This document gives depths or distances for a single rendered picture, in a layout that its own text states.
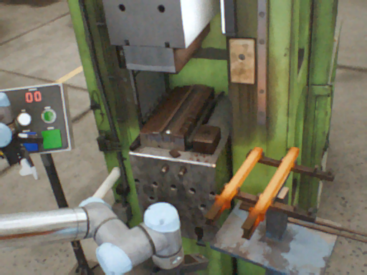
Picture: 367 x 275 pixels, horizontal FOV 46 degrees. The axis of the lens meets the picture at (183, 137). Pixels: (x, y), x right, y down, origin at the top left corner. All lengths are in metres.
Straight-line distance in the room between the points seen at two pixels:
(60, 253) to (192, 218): 1.11
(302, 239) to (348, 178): 1.51
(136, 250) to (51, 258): 1.86
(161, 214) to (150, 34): 0.79
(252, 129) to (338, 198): 1.29
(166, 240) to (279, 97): 0.90
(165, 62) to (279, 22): 0.42
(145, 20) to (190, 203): 0.78
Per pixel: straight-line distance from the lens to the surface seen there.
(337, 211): 2.88
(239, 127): 1.81
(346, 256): 2.64
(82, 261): 2.52
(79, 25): 1.90
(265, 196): 1.42
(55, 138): 1.86
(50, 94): 1.87
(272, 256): 1.61
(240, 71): 1.66
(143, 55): 1.63
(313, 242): 1.67
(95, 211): 1.04
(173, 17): 1.53
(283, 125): 1.77
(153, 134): 1.80
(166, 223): 0.96
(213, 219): 1.35
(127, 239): 0.97
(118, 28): 1.64
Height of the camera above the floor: 1.95
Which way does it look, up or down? 34 degrees down
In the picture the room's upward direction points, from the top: 7 degrees counter-clockwise
